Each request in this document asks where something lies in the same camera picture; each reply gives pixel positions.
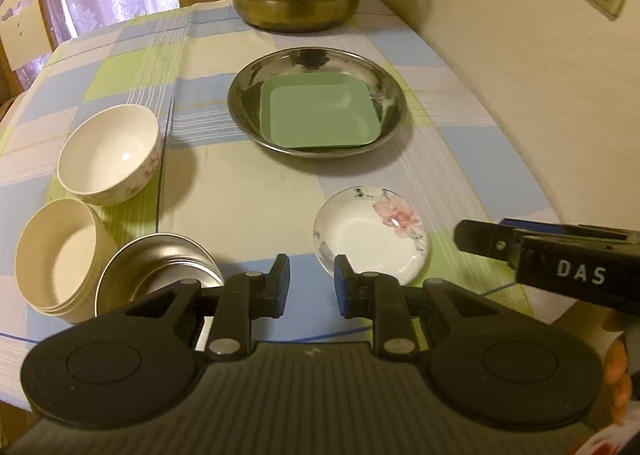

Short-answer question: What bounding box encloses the white floral bowl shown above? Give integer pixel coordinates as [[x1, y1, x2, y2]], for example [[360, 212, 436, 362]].
[[56, 104, 164, 206]]

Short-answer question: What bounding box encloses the small white floral plate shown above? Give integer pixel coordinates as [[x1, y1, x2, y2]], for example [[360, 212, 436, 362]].
[[313, 186, 431, 286]]

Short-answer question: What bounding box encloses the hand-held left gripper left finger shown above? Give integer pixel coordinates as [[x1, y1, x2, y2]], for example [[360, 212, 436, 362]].
[[99, 253, 292, 363]]

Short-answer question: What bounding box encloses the person's right hand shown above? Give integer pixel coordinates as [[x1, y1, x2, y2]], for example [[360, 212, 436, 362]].
[[601, 320, 640, 432]]

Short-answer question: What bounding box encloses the white wooden chair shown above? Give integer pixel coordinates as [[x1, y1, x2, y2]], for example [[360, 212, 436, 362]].
[[0, 0, 57, 74]]

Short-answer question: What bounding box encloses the checked tablecloth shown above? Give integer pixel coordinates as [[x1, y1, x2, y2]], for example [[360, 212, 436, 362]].
[[0, 0, 608, 406]]

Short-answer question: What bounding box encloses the stainless steel bowl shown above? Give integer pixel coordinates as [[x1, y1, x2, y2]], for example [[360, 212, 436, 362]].
[[94, 233, 225, 322]]

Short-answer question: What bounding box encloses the green square plate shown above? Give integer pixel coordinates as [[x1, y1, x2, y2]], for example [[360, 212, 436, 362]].
[[259, 74, 386, 151]]

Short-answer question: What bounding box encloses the large stainless steel plate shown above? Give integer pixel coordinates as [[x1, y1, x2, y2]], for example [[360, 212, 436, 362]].
[[227, 47, 407, 160]]

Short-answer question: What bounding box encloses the cream bowl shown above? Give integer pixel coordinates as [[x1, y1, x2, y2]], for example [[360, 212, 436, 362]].
[[15, 199, 120, 325]]

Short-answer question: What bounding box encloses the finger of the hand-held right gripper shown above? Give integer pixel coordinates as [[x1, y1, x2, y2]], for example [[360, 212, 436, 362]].
[[453, 219, 526, 272], [500, 217, 568, 227]]

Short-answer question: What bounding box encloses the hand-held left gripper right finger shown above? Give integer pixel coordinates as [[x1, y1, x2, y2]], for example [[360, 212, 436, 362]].
[[333, 255, 523, 366]]

